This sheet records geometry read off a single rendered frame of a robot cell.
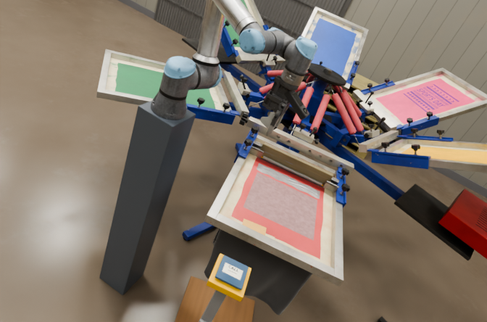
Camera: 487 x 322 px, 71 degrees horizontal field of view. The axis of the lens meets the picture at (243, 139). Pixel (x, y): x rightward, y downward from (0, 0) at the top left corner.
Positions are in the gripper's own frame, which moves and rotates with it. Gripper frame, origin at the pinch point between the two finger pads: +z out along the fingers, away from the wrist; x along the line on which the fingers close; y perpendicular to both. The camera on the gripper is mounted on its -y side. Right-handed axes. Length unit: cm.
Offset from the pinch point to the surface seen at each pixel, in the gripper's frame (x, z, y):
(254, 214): -1.5, 40.6, -8.3
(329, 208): -37, 41, -37
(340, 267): 2, 37, -49
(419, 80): -221, -4, -62
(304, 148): -68, 34, -10
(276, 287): 0, 69, -33
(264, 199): -14.5, 40.6, -8.0
